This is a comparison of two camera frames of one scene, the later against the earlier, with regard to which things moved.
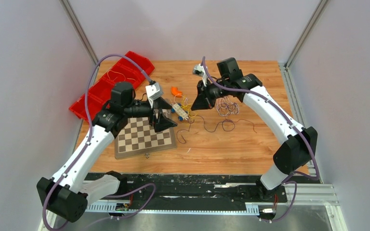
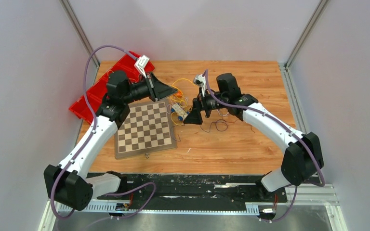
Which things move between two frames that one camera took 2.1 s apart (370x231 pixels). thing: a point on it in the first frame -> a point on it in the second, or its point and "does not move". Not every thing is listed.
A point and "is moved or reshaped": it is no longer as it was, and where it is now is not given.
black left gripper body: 156,121 -> 152,90
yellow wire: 118,73 is moved or reshaped
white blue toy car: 177,108 does not move
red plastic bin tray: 125,71 does not move
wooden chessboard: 138,136 does not move
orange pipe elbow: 176,93 does not move
